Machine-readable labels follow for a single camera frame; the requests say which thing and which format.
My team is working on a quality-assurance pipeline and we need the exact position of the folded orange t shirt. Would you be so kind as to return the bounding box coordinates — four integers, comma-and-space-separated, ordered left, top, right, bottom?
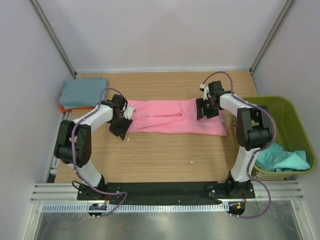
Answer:
60, 105, 94, 113

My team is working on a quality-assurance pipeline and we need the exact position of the white slotted cable duct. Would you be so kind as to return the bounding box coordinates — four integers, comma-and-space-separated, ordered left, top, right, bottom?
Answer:
42, 202, 229, 213

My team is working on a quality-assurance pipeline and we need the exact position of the pink t shirt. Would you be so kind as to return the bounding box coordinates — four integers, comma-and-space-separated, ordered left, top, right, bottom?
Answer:
128, 99, 228, 137

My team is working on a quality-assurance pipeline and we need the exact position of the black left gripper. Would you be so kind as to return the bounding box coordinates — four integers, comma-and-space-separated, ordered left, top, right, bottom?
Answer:
109, 113, 133, 140

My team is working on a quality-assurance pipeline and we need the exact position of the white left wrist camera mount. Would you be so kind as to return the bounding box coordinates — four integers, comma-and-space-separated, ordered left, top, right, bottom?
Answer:
122, 106, 136, 120

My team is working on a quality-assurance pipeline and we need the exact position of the green plastic basket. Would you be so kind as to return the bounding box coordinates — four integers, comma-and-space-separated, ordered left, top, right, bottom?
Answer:
226, 95, 317, 179

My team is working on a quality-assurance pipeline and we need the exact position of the aluminium frame rail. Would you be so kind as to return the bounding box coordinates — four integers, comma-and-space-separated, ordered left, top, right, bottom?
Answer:
30, 180, 303, 206

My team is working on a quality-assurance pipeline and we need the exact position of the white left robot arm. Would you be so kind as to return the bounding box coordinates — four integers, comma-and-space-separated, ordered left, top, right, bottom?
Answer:
54, 94, 136, 200

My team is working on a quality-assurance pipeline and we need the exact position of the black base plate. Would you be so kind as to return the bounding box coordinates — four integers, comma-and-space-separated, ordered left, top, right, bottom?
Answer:
77, 181, 256, 205

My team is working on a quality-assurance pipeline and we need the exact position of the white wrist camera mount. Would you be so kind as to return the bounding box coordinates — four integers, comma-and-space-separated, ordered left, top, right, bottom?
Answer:
199, 83, 211, 101
122, 106, 136, 120

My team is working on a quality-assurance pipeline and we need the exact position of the folded grey-blue t shirt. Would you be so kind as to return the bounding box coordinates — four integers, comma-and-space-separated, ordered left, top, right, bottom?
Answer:
59, 77, 109, 109

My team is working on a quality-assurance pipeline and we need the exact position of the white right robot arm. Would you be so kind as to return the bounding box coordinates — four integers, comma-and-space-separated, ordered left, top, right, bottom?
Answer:
195, 81, 274, 198

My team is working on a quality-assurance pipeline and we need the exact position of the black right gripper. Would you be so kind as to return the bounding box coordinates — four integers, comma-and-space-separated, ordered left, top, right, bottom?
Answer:
196, 97, 219, 120

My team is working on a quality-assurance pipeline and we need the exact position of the teal t shirt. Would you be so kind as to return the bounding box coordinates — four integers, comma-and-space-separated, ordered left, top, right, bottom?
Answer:
256, 143, 311, 172

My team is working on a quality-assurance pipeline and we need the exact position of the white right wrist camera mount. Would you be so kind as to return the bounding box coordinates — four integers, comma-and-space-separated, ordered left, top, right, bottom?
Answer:
199, 83, 211, 101

